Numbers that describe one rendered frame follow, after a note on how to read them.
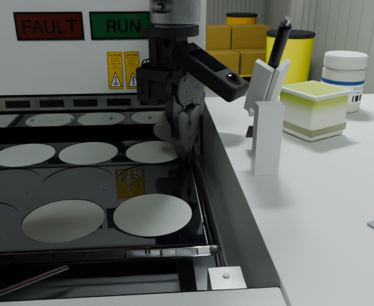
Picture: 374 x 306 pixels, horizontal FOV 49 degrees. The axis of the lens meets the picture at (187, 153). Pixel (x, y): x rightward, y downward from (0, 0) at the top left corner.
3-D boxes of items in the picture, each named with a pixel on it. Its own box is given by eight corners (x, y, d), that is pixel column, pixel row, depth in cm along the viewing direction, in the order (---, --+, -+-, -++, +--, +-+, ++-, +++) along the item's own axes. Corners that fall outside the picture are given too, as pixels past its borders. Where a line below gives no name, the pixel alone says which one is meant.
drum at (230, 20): (257, 67, 599) (260, 14, 571) (227, 67, 595) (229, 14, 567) (250, 61, 640) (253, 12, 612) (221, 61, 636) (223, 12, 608)
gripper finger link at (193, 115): (171, 147, 74) (170, 96, 70) (199, 154, 71) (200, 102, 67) (160, 153, 71) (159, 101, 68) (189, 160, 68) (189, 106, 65)
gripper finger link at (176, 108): (181, 130, 67) (180, 78, 64) (190, 132, 66) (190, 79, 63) (164, 139, 64) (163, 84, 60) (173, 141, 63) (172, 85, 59)
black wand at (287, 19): (296, 22, 38) (293, 13, 39) (282, 22, 38) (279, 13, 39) (256, 140, 55) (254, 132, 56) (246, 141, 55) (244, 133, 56)
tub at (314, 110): (273, 129, 63) (277, 85, 60) (308, 121, 67) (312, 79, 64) (309, 144, 57) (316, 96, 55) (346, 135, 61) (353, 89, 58)
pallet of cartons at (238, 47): (281, 85, 494) (286, 30, 469) (191, 87, 485) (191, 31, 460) (264, 72, 564) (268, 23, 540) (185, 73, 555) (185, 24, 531)
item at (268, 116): (240, 156, 53) (246, 51, 48) (269, 155, 54) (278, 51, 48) (250, 177, 48) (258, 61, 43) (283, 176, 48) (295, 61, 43)
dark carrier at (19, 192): (-1, 144, 76) (-1, 141, 76) (184, 139, 79) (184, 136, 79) (-109, 261, 45) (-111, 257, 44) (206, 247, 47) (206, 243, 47)
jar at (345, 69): (311, 102, 76) (318, 50, 73) (348, 102, 77) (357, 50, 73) (326, 114, 70) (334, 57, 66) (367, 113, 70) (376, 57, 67)
